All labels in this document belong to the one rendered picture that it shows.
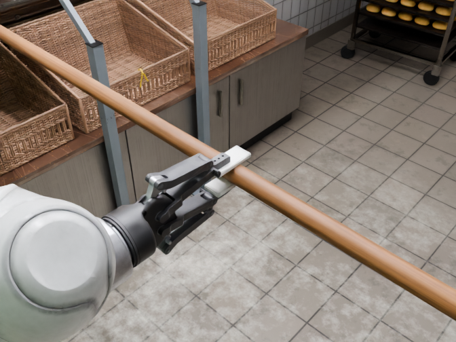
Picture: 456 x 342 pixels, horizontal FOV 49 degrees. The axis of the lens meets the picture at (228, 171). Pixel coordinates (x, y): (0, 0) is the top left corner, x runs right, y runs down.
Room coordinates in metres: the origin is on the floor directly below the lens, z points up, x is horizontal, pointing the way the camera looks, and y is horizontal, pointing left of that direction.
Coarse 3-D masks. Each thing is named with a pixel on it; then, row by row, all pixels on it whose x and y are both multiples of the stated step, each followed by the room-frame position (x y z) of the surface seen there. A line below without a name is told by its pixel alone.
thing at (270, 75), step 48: (288, 48) 2.38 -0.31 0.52; (192, 96) 1.88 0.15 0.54; (240, 96) 2.10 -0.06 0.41; (288, 96) 2.41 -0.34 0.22; (96, 144) 1.51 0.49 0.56; (144, 144) 1.67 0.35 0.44; (240, 144) 2.12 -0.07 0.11; (48, 192) 1.35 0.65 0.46; (96, 192) 1.48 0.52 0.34; (144, 192) 1.65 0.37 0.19
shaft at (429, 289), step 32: (0, 32) 1.03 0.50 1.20; (64, 64) 0.88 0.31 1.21; (96, 96) 0.78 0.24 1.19; (160, 128) 0.66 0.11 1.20; (256, 192) 0.52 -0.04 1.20; (320, 224) 0.45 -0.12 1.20; (352, 256) 0.41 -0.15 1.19; (384, 256) 0.39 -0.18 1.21; (416, 288) 0.35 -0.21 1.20; (448, 288) 0.35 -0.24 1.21
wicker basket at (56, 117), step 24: (0, 48) 1.78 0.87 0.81; (0, 72) 1.77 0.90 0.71; (24, 72) 1.67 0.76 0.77; (0, 96) 1.73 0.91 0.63; (24, 96) 1.71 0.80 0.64; (48, 96) 1.58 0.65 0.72; (0, 120) 1.62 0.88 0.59; (24, 120) 1.62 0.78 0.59; (48, 120) 1.45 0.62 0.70; (0, 144) 1.32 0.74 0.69; (24, 144) 1.38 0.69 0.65; (48, 144) 1.44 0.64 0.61; (0, 168) 1.30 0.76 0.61
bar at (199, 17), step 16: (64, 0) 1.60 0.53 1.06; (192, 0) 1.88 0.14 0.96; (80, 32) 1.55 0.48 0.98; (96, 48) 1.50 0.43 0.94; (96, 64) 1.50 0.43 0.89; (96, 80) 1.50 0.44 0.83; (208, 96) 1.87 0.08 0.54; (112, 112) 1.52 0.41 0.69; (208, 112) 1.87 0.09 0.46; (112, 128) 1.51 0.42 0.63; (208, 128) 1.87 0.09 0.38; (112, 144) 1.50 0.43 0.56; (208, 144) 1.87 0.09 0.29; (112, 160) 1.50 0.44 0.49; (112, 176) 1.51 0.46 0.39
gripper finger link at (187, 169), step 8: (184, 160) 0.53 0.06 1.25; (192, 160) 0.53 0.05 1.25; (200, 160) 0.53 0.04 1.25; (208, 160) 0.53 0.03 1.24; (168, 168) 0.50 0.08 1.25; (176, 168) 0.51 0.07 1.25; (184, 168) 0.51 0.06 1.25; (192, 168) 0.51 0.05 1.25; (200, 168) 0.51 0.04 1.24; (208, 168) 0.53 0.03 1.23; (168, 176) 0.49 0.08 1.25; (176, 176) 0.49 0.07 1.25; (184, 176) 0.49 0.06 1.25; (192, 176) 0.50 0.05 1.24; (160, 184) 0.47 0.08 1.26; (168, 184) 0.47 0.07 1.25; (176, 184) 0.48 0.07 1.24
